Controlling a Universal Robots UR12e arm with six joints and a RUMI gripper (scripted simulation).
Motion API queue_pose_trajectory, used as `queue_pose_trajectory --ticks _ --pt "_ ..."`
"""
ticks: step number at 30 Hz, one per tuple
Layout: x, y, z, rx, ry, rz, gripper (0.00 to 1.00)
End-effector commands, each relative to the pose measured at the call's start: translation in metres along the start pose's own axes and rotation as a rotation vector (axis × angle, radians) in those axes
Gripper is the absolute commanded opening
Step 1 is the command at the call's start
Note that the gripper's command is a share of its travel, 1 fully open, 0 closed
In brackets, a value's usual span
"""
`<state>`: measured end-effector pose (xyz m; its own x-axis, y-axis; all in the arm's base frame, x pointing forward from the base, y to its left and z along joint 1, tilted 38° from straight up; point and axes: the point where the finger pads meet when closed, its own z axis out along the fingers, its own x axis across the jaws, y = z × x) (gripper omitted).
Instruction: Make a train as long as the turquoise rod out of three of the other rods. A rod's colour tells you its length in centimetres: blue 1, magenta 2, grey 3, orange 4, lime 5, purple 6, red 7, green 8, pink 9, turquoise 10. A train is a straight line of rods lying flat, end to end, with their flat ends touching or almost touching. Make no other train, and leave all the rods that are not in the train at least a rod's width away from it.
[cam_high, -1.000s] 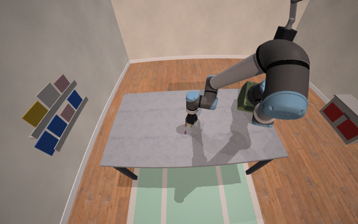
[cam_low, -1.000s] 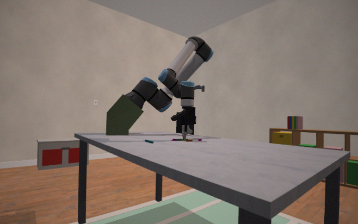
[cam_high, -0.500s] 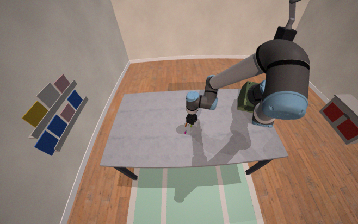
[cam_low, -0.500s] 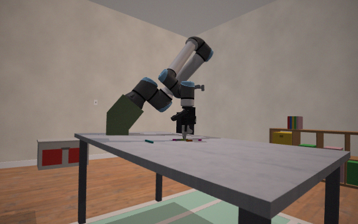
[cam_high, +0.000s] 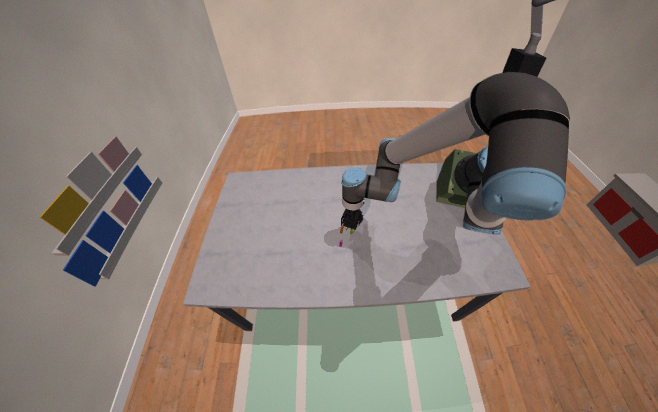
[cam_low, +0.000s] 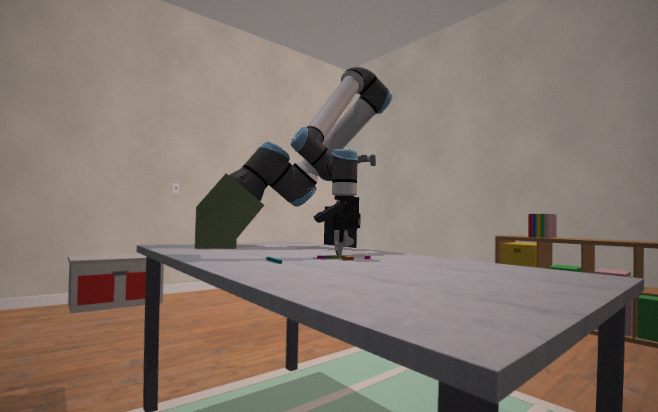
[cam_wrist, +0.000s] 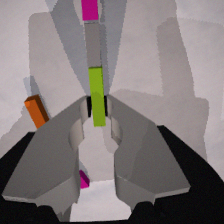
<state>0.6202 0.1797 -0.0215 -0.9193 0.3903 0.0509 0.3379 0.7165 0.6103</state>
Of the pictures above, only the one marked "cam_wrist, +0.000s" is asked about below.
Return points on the magenta block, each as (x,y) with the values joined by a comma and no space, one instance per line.
(89,9)
(84,180)

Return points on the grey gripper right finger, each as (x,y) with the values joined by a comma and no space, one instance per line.
(153,164)

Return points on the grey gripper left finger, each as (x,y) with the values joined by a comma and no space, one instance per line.
(42,168)

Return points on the grey rod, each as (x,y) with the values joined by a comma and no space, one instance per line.
(93,47)

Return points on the lime green rod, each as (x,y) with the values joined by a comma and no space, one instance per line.
(97,95)

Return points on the orange rectangular block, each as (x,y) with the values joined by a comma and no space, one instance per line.
(36,110)

